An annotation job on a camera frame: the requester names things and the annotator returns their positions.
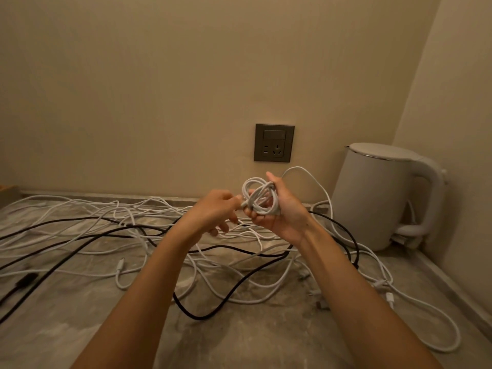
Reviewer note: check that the person's right hand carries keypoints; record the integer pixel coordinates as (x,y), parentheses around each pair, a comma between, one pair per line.
(286,217)

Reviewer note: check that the person's left hand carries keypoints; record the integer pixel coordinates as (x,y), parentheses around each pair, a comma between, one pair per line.
(205,213)

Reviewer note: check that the person's right thumb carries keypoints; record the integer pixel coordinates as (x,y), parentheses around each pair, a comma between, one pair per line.
(276,186)

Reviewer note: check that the person's left thumb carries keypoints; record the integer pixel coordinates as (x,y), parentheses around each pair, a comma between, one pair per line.
(232,199)

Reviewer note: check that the person's left forearm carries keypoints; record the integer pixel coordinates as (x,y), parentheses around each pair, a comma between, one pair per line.
(142,295)

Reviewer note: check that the person's right forearm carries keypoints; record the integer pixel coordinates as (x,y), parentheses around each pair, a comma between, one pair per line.
(353,303)

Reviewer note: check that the white electric kettle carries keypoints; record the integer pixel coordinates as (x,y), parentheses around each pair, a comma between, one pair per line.
(369,195)

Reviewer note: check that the white kettle base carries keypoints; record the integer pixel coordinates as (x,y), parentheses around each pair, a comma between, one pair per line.
(401,240)

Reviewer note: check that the grey wall socket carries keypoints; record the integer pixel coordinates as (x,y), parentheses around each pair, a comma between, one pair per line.
(274,143)

